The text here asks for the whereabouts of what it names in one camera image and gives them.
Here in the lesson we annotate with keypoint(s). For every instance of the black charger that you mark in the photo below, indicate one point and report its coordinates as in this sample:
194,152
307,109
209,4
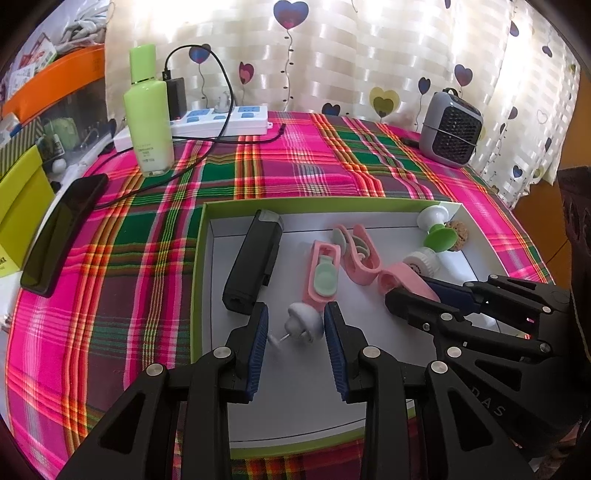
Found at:
175,97

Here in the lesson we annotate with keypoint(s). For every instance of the grey desktop heater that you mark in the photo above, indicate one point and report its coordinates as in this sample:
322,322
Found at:
450,134

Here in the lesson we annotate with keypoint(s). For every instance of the round white suction hook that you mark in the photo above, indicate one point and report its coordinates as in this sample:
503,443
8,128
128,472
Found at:
304,318

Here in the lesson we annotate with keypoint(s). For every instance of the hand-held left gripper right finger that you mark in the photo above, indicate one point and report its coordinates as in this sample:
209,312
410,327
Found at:
334,350

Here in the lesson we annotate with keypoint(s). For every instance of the white power strip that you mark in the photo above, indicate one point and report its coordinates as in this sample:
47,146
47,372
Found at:
244,116

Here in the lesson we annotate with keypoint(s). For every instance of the green and white suction cup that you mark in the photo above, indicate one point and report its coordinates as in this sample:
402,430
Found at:
438,240

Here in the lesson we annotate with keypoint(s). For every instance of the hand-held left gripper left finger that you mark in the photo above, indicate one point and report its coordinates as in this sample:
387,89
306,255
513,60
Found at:
258,350

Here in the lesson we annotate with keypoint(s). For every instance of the heart print curtain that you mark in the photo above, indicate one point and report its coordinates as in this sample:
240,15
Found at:
346,55

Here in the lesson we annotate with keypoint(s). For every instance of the white plug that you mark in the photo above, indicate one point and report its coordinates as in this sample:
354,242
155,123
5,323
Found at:
222,101

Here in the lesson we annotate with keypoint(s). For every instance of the green and grey shallow box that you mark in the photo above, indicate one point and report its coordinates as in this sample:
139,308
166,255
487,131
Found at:
295,251

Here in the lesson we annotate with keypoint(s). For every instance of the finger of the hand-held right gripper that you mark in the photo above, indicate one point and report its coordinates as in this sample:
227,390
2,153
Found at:
450,294
415,311

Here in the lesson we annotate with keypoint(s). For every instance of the black rectangular device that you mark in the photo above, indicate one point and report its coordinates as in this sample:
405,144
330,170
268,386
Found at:
251,263

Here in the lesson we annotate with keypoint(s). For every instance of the striped gift box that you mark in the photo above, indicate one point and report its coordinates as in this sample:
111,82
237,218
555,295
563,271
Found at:
14,143

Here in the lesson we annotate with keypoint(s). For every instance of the black smartphone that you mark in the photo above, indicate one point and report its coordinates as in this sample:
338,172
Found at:
60,235

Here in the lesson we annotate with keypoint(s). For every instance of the orange storage box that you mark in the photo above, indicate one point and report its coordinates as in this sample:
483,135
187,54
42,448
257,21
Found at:
55,74

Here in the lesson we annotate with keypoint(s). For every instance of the stack of printed cards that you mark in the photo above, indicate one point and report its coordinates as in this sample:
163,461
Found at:
32,57

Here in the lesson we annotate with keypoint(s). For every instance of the yellow-green cardboard box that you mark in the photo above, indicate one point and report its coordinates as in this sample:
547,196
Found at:
23,207

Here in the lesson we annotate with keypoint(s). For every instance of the plaid tablecloth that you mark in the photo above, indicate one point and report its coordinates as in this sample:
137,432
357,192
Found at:
138,277

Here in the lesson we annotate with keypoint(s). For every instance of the white round brush head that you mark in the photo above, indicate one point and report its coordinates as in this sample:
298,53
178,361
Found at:
418,259

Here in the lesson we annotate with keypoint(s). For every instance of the light green bottle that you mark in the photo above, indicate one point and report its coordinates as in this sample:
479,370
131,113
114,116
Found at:
147,120

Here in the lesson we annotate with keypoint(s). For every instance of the pink plastic clip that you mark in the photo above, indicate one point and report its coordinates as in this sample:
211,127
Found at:
364,274
308,286
406,279

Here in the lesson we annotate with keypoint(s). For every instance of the brown walnut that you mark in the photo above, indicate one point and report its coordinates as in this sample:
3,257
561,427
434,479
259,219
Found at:
459,235

